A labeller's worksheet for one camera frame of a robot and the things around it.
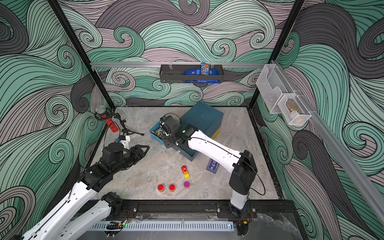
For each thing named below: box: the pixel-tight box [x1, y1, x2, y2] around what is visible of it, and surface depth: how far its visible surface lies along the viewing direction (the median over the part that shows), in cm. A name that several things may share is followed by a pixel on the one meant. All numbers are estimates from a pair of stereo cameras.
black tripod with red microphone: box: [94, 105, 145, 136], surface depth 87 cm
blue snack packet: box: [183, 62, 221, 83], surface depth 93 cm
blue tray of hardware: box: [149, 120, 166, 146], surface depth 105 cm
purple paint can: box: [183, 181, 191, 190], surface depth 81 cm
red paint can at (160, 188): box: [157, 184, 165, 193], surface depth 80 cm
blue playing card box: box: [206, 158, 220, 174], surface depth 88 cm
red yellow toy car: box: [181, 165, 190, 179], surface depth 87 cm
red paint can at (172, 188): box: [169, 184, 176, 193], surface depth 80 cm
